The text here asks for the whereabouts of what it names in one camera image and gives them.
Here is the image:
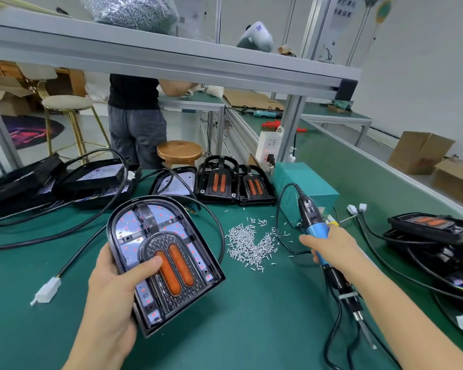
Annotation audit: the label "person's right hand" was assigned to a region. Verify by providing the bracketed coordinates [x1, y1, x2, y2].
[299, 225, 371, 284]

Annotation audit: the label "person's left hand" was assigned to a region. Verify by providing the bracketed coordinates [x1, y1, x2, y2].
[77, 243, 165, 370]

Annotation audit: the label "blue black electric screwdriver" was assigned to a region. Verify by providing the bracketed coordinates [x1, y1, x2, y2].
[297, 192, 379, 352]

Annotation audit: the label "heap of small silver screws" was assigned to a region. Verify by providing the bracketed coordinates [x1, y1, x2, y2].
[225, 218, 280, 273]

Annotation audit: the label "stack of unassembled lamp housings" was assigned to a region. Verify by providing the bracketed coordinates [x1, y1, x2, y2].
[0, 154, 198, 255]

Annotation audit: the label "person's right forearm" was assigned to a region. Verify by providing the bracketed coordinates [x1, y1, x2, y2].
[347, 250, 463, 370]

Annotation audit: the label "teal power supply box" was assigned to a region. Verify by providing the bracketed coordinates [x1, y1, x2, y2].
[272, 161, 341, 224]

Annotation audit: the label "brown cardboard box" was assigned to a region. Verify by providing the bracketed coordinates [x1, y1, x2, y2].
[387, 131, 456, 176]
[434, 158, 463, 211]

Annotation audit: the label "white power strip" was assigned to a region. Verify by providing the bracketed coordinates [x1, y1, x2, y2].
[255, 123, 285, 165]

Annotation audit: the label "green workbench white legs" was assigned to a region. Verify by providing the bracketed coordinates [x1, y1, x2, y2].
[301, 102, 373, 147]

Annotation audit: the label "red tool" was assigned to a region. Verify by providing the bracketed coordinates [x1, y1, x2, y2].
[261, 119, 308, 136]

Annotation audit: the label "teal hand tool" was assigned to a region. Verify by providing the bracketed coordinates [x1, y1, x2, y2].
[251, 109, 287, 119]

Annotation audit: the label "round brown wooden stool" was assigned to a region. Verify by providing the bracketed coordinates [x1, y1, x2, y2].
[156, 141, 205, 168]

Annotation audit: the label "colourful round rug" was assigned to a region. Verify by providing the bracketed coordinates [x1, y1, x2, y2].
[0, 114, 65, 150]

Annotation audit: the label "small green workbench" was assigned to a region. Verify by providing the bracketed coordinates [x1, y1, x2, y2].
[158, 92, 226, 155]

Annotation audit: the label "round beige stool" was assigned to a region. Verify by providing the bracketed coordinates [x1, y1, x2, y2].
[41, 95, 111, 159]

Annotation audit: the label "white handheld device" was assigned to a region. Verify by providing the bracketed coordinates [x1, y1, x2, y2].
[237, 21, 275, 53]

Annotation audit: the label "open brown cardboard carton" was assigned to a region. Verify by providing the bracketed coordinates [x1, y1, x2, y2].
[0, 73, 40, 116]

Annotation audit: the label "clear bag of screws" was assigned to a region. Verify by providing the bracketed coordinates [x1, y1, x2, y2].
[77, 0, 180, 34]

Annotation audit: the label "beige flat folder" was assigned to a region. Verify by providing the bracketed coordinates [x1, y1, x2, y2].
[0, 0, 63, 14]

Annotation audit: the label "aluminium shelf frame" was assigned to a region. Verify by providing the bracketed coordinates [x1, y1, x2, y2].
[0, 0, 362, 170]

